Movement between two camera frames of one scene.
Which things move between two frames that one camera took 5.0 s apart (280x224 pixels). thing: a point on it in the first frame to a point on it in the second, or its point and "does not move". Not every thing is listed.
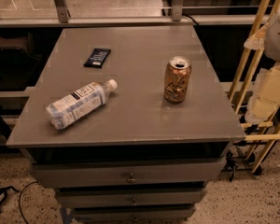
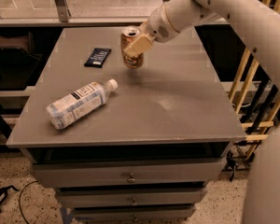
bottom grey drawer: x=133 y=215 does not move
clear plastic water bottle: x=78 y=102 does not move
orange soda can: x=176 y=79 to x=131 y=60
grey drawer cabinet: x=128 y=124 does not move
